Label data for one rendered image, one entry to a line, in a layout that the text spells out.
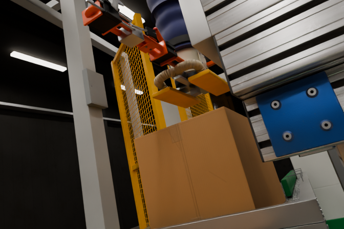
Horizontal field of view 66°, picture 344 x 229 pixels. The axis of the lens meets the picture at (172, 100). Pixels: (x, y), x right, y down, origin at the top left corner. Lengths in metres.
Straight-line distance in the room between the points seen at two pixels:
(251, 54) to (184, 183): 0.70
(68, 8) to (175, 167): 1.98
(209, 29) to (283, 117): 0.16
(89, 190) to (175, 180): 1.15
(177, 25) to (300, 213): 0.93
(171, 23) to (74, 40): 1.26
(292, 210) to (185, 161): 0.37
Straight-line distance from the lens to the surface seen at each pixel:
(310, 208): 0.87
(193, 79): 1.12
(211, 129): 0.95
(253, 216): 0.89
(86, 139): 2.11
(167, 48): 1.09
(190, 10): 0.42
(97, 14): 0.84
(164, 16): 1.39
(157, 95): 1.20
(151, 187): 1.06
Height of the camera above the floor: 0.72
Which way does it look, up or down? 18 degrees up
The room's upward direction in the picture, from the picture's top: 14 degrees counter-clockwise
